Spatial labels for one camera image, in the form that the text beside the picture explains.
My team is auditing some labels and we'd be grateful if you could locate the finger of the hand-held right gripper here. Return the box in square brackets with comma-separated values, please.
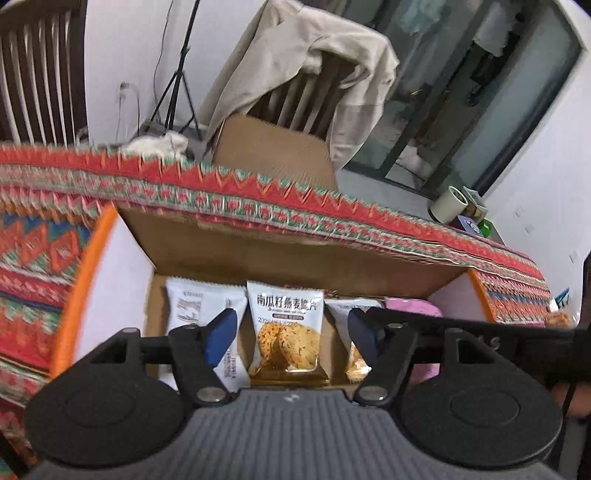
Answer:
[366, 307, 580, 330]

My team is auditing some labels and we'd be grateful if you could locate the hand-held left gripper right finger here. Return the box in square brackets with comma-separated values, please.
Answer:
[347, 307, 506, 408]

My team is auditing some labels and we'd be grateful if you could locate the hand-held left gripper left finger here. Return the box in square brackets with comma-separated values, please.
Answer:
[90, 308, 238, 408]

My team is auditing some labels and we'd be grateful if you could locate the white cookie picture snack packet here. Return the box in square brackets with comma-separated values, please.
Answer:
[246, 279, 331, 387]
[323, 298, 386, 385]

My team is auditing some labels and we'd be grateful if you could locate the white snack packet grey print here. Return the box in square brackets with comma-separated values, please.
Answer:
[159, 276, 251, 393]

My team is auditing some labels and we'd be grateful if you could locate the orange-edged cardboard box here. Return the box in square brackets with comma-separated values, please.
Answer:
[48, 203, 502, 408]

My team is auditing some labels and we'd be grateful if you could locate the person's right hand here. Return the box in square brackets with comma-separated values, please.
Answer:
[551, 382, 591, 419]

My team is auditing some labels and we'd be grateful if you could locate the blue and white snack wrapper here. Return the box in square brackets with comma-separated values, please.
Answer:
[547, 287, 579, 328]

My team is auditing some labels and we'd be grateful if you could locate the pink paper sheet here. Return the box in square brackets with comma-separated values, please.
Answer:
[384, 296, 445, 387]

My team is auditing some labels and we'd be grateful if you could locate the small blue box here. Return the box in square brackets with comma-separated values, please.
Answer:
[455, 215, 484, 237]

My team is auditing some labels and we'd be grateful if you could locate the plain brown cardboard box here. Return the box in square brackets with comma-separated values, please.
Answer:
[210, 113, 341, 191]

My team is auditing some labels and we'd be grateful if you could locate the white fluffy cloth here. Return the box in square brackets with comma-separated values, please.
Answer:
[119, 130, 190, 160]

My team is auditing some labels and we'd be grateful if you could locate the red patterned tablecloth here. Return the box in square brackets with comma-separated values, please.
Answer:
[0, 141, 555, 480]

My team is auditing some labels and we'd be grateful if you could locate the glass sliding door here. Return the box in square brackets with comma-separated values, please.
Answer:
[339, 0, 583, 200]

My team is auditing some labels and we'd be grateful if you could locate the wooden chair under jacket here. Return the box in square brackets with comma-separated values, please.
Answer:
[249, 51, 366, 140]

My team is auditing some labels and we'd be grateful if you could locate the black tripod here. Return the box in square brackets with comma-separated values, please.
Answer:
[150, 0, 204, 134]

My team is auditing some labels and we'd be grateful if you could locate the chair with beige jacket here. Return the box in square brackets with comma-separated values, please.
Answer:
[198, 0, 400, 172]

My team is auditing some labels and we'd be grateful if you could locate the dark wooden slatted chair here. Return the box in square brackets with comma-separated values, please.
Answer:
[0, 0, 88, 145]

